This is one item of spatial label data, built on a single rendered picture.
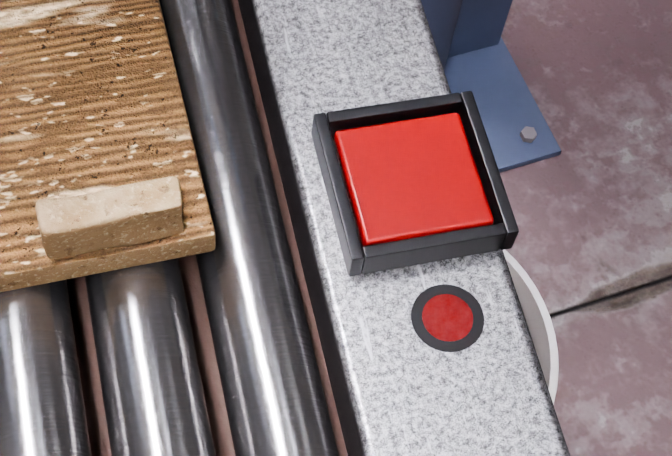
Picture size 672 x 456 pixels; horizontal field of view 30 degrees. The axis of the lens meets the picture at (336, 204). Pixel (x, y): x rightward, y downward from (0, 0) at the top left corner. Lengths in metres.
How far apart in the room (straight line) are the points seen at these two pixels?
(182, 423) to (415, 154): 0.16
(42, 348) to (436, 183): 0.18
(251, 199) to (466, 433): 0.14
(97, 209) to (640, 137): 1.32
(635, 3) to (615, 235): 0.39
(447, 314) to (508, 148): 1.15
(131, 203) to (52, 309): 0.06
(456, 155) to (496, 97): 1.16
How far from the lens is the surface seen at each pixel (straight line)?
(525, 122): 1.72
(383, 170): 0.56
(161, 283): 0.54
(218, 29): 0.61
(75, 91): 0.57
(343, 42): 0.62
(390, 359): 0.54
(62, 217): 0.51
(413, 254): 0.54
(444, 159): 0.57
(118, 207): 0.51
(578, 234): 1.66
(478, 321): 0.55
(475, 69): 1.75
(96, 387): 0.57
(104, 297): 0.55
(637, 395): 1.58
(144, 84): 0.57
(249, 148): 0.58
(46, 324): 0.54
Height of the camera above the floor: 1.41
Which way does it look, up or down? 60 degrees down
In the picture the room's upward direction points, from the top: 9 degrees clockwise
